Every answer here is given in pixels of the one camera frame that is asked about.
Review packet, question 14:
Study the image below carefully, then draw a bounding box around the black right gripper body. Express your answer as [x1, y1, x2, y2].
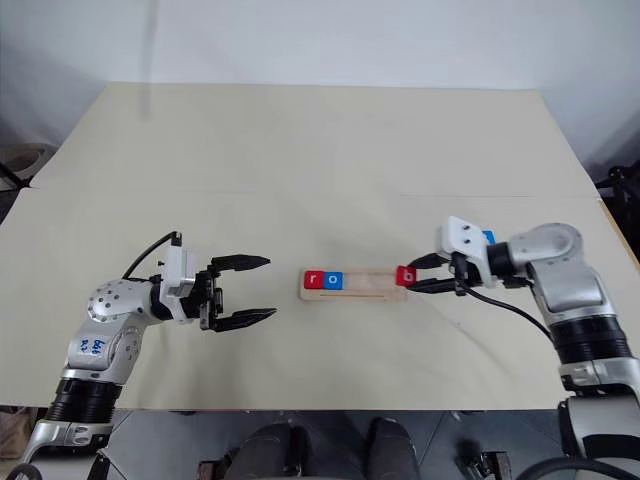
[447, 251, 475, 298]

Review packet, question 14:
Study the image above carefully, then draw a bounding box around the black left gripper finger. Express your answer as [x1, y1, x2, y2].
[217, 307, 279, 334]
[208, 254, 272, 274]

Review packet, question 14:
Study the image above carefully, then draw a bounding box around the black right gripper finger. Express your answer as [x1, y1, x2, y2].
[406, 253, 452, 270]
[408, 277, 458, 296]

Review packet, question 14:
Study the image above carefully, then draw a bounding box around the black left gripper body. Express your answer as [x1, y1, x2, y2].
[192, 266, 225, 332]

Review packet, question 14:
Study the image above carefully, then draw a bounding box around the wooden letter tray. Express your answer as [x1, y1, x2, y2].
[297, 268, 409, 303]

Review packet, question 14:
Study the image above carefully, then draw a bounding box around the dark rounded shape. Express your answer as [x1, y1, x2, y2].
[366, 416, 417, 480]
[238, 421, 307, 480]

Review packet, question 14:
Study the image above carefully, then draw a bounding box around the dark equipment beside table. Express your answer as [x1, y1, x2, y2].
[593, 158, 640, 242]

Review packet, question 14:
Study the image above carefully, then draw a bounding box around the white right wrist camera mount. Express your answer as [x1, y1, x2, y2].
[438, 215, 496, 290]

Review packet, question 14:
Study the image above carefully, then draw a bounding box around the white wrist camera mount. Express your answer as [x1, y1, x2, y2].
[438, 215, 496, 290]
[160, 243, 202, 302]

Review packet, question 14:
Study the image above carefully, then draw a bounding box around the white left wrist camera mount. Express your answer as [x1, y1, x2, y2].
[160, 243, 202, 302]

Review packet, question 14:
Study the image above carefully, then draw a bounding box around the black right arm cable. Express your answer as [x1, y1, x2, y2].
[462, 285, 557, 347]

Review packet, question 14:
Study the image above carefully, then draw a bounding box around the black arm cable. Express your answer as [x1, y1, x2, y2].
[121, 230, 182, 281]
[462, 285, 557, 347]

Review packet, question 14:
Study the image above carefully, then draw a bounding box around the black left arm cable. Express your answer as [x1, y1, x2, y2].
[121, 230, 182, 281]

